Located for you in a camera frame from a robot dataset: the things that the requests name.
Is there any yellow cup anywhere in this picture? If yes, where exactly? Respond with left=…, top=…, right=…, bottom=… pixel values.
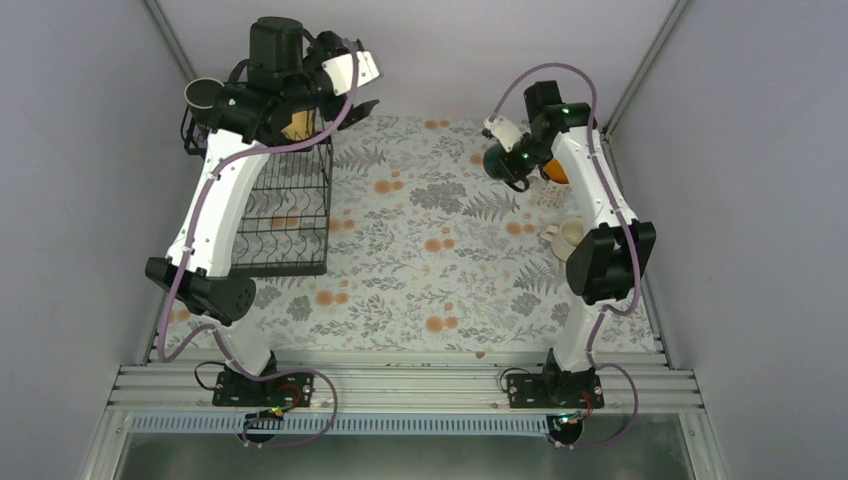
left=281, top=109, right=316, bottom=142

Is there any dark green mug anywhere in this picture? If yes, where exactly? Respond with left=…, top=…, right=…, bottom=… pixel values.
left=483, top=144, right=513, bottom=183

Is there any floral white mug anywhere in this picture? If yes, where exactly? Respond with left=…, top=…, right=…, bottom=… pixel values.
left=538, top=159, right=569, bottom=208

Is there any beige mug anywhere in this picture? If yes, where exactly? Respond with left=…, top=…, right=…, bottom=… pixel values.
left=540, top=217, right=585, bottom=262

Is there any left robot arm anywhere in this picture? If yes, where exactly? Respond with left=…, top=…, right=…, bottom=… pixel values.
left=145, top=16, right=381, bottom=405

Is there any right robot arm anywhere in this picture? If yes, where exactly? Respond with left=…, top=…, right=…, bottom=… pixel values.
left=484, top=81, right=656, bottom=407

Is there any black mug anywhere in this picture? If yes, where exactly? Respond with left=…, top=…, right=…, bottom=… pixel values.
left=183, top=77, right=224, bottom=127

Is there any floral tablecloth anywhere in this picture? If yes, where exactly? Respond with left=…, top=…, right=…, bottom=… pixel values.
left=162, top=115, right=657, bottom=354

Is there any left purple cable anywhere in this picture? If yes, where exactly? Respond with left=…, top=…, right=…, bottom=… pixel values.
left=155, top=38, right=362, bottom=452

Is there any purple cable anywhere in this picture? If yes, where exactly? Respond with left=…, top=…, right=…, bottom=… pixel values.
left=155, top=38, right=362, bottom=452
left=486, top=62, right=644, bottom=452

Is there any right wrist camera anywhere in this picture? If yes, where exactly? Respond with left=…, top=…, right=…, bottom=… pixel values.
left=483, top=114, right=523, bottom=152

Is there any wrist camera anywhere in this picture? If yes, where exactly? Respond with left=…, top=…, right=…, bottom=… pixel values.
left=483, top=114, right=523, bottom=152
left=321, top=50, right=383, bottom=96

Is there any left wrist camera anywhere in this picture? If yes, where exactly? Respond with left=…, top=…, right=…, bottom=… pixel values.
left=321, top=50, right=383, bottom=96

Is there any black wire dish rack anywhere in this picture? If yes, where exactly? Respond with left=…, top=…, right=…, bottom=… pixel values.
left=165, top=82, right=334, bottom=279

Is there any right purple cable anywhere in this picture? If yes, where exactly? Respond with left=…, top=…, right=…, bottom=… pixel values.
left=486, top=62, right=644, bottom=452

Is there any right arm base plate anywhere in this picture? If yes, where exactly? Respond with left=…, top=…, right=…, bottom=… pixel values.
left=498, top=363, right=605, bottom=409

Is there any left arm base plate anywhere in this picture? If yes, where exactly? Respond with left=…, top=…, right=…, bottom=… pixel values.
left=211, top=370, right=314, bottom=409

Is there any slotted cable duct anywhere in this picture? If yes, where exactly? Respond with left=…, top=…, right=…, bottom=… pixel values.
left=127, top=412, right=548, bottom=437

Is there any aluminium rail frame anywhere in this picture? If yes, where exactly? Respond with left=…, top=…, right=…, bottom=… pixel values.
left=82, top=349, right=726, bottom=479

